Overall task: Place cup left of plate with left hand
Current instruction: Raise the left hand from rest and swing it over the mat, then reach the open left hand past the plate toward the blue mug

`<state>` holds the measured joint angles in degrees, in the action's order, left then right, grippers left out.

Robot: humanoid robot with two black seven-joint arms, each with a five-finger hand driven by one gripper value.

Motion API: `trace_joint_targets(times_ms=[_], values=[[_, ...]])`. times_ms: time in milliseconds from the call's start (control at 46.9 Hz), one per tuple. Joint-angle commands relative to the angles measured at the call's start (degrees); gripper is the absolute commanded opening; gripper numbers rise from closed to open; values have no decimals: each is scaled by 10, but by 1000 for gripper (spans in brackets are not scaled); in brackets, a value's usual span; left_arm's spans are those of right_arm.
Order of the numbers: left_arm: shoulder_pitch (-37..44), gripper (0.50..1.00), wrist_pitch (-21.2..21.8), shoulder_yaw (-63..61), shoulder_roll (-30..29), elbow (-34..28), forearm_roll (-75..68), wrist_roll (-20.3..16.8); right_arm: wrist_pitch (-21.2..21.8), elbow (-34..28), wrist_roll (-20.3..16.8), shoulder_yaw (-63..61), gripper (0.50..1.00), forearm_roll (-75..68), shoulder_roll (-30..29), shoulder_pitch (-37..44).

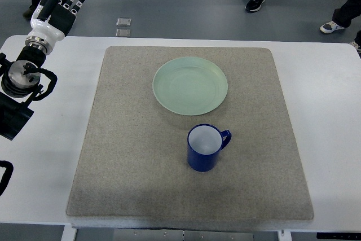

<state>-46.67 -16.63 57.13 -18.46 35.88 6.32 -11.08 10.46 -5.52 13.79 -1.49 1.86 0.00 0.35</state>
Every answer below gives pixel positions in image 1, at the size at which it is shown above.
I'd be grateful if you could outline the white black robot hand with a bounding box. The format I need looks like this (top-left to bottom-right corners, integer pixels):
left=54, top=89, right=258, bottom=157
left=29, top=0, right=85, bottom=43

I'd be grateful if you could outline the blue mug white inside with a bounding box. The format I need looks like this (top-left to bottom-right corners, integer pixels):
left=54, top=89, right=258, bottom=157
left=187, top=124, right=232, bottom=172

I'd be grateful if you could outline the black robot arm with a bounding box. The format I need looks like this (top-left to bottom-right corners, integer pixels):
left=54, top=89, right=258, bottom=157
left=1, top=36, right=58, bottom=140

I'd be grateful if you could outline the lower metal floor plate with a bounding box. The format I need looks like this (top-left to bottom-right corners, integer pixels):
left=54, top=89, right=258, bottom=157
left=116, top=29, right=131, bottom=37

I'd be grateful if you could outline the metal floor plate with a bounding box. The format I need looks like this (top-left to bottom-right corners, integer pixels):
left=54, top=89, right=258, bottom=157
left=116, top=29, right=131, bottom=37
left=116, top=17, right=131, bottom=27

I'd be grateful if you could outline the upper metal floor plate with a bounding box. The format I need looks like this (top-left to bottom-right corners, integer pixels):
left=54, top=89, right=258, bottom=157
left=116, top=17, right=131, bottom=27

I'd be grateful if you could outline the light green plate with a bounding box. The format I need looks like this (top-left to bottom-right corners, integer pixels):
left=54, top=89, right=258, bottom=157
left=152, top=56, right=228, bottom=116

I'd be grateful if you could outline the grey felt mat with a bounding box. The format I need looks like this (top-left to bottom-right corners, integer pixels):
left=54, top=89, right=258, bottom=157
left=67, top=46, right=314, bottom=222

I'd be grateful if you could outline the person white grey sneaker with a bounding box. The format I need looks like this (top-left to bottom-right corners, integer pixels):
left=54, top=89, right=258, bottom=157
left=319, top=0, right=360, bottom=34

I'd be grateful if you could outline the shoe at right edge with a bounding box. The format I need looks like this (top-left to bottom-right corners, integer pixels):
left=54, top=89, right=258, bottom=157
left=349, top=30, right=361, bottom=55

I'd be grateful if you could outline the black cable loop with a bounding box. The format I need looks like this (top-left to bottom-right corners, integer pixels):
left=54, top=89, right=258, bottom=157
left=0, top=160, right=14, bottom=196

